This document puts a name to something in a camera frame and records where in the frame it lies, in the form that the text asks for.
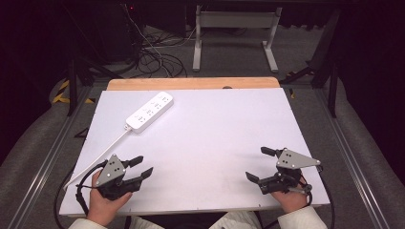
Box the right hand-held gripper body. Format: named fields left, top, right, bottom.
left=258, top=147, right=323, bottom=196

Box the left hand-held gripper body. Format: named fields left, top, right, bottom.
left=95, top=154, right=139, bottom=201

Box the person's left hand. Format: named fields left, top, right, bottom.
left=86, top=170, right=134, bottom=228

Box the person's right hand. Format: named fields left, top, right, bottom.
left=269, top=177, right=309, bottom=215

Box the person's right leg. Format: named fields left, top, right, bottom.
left=207, top=211, right=263, bottom=229

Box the white power strip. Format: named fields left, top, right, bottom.
left=124, top=91, right=175, bottom=135

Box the yellow and black floor tape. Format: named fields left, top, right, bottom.
left=52, top=78, right=96, bottom=106

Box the black metal stand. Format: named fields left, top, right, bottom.
left=64, top=56, right=124, bottom=117
left=279, top=9, right=342, bottom=119

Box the white power strip cable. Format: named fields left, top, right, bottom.
left=62, top=124, right=133, bottom=192

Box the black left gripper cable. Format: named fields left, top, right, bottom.
left=53, top=159, right=109, bottom=229

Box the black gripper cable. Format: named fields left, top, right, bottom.
left=316, top=164, right=337, bottom=229
left=53, top=159, right=109, bottom=229

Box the small black bracket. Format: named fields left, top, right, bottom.
left=74, top=127, right=91, bottom=139

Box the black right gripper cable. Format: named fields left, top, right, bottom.
left=316, top=164, right=337, bottom=229

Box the aluminium rail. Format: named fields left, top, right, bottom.
left=7, top=85, right=94, bottom=229
left=313, top=87, right=391, bottom=229

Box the tangle of floor cables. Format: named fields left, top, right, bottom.
left=121, top=3, right=204, bottom=79

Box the white metal table frame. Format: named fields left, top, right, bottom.
left=191, top=4, right=284, bottom=73

